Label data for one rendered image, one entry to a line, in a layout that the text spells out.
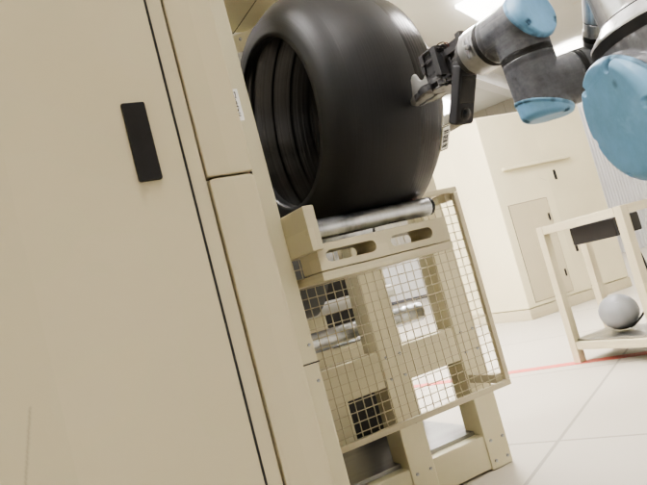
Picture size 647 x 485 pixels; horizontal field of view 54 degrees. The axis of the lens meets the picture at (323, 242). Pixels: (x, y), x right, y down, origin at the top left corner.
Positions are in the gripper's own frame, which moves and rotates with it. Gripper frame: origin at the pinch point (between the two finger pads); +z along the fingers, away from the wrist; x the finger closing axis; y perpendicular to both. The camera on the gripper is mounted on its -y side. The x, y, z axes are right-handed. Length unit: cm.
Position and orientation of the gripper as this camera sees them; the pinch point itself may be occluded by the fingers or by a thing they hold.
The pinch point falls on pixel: (417, 104)
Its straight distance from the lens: 144.1
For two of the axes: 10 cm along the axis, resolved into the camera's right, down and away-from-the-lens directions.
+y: -2.6, -9.6, 0.8
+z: -4.4, 1.9, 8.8
